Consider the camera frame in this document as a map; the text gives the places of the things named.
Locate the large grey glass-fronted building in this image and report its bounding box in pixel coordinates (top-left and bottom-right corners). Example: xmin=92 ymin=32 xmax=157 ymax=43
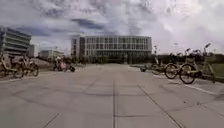
xmin=70 ymin=34 xmax=153 ymax=62

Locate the grey concrete slab pavement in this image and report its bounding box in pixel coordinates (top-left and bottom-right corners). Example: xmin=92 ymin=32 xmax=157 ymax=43
xmin=0 ymin=63 xmax=224 ymax=128

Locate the dark hedge row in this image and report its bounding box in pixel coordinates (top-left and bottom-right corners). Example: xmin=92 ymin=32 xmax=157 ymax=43
xmin=74 ymin=54 xmax=154 ymax=65

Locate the grass strip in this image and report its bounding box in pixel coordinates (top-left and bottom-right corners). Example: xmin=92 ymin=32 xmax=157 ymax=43
xmin=199 ymin=62 xmax=224 ymax=81

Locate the yellow bicycle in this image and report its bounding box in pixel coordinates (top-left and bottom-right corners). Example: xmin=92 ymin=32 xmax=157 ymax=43
xmin=0 ymin=51 xmax=25 ymax=80
xmin=164 ymin=47 xmax=192 ymax=80
xmin=18 ymin=54 xmax=40 ymax=78
xmin=178 ymin=42 xmax=217 ymax=85

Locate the cluster of parked bicycles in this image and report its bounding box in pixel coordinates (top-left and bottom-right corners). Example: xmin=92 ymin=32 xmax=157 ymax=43
xmin=50 ymin=55 xmax=78 ymax=73

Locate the grey building with window bands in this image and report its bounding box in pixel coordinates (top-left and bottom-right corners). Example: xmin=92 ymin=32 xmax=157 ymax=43
xmin=0 ymin=26 xmax=36 ymax=58

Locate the low pale building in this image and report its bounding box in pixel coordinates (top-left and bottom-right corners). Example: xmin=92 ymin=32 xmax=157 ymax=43
xmin=38 ymin=48 xmax=65 ymax=61

